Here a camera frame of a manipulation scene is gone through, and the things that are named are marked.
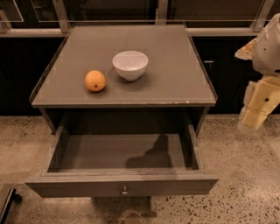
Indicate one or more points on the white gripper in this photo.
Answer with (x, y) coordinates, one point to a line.
(268, 53)

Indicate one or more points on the grey top drawer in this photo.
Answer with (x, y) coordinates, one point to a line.
(88, 162)

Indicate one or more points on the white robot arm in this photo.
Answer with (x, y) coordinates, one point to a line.
(266, 54)

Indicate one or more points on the grey drawer cabinet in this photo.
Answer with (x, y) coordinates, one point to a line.
(175, 77)

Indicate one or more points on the silver top drawer knob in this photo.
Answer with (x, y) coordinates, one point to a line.
(124, 192)

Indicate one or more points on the white ceramic bowl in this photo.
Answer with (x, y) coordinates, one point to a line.
(130, 65)

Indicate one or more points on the orange fruit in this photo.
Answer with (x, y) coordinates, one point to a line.
(95, 81)

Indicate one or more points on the black caster wheel base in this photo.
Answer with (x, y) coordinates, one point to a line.
(11, 197)

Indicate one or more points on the dark cabinet handle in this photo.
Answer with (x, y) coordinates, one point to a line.
(208, 64)

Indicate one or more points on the metal railing frame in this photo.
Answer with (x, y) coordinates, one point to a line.
(51, 18)

